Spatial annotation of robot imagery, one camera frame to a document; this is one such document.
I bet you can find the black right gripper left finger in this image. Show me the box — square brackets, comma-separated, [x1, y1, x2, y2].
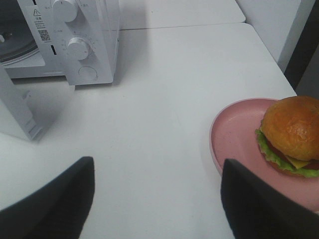
[0, 156, 95, 239]

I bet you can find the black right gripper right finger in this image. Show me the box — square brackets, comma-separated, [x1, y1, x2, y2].
[220, 159, 319, 239]

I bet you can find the pink ceramic plate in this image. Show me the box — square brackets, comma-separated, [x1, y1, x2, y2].
[210, 98, 319, 212]

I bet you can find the burger with lettuce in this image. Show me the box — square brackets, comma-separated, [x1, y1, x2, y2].
[255, 96, 319, 178]

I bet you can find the white microwave door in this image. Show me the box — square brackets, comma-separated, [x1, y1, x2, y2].
[0, 66, 57, 140]

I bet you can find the round white door button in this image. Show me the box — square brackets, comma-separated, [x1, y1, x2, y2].
[78, 66, 97, 81]

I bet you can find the white timer knob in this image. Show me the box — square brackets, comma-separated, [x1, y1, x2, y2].
[67, 37, 91, 60]

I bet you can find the glass microwave turntable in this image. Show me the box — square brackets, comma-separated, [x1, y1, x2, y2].
[0, 24, 37, 62]

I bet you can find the white microwave oven body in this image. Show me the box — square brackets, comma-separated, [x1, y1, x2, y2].
[0, 0, 120, 86]

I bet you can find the white warning label sticker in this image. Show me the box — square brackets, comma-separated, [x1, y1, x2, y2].
[28, 5, 52, 43]

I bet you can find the upper white power knob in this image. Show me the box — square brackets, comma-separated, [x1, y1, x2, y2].
[52, 0, 79, 22]

